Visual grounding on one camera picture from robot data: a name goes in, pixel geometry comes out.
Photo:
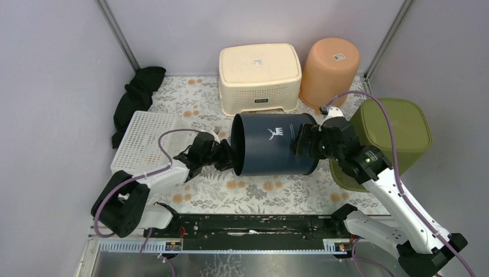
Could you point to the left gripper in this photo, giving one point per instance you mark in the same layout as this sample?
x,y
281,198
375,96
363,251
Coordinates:
x,y
220,154

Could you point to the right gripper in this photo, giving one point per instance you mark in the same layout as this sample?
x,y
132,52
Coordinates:
x,y
307,131

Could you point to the dark blue round bin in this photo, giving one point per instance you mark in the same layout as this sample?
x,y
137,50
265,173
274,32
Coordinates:
x,y
262,144

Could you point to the cream perforated basket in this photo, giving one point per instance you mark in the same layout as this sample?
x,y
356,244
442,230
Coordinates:
x,y
259,77

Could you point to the orange bucket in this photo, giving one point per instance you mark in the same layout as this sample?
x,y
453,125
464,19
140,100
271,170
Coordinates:
x,y
329,70

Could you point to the white perforated basket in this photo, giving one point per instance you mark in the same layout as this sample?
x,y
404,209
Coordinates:
x,y
147,135

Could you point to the green mesh waste bin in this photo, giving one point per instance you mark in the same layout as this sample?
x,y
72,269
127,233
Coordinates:
x,y
411,130

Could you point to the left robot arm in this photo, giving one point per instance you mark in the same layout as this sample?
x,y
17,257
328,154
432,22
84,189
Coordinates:
x,y
122,206

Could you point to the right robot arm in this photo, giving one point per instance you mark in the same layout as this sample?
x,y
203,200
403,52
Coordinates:
x,y
421,246

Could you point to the floral patterned mat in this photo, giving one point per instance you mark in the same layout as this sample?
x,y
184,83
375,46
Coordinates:
x,y
196,101

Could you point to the black cloth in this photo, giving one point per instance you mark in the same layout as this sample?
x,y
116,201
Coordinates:
x,y
138,97

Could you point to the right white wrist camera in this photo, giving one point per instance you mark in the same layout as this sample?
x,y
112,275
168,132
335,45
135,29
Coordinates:
x,y
330,112

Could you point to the aluminium frame rail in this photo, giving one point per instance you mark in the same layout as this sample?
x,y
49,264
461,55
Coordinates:
x,y
140,255

